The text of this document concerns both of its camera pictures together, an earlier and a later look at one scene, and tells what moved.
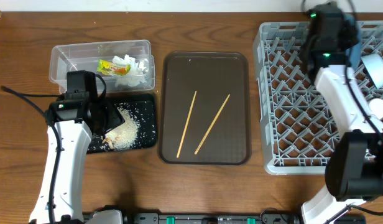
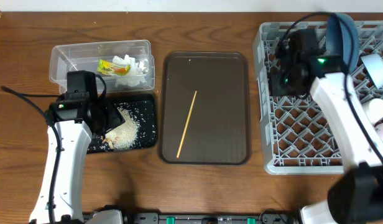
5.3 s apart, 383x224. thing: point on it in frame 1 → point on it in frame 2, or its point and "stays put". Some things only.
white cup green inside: [378, 107] stays put
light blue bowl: [377, 70] stays put
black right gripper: [352, 37] → [277, 83]
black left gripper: [114, 116] stays put
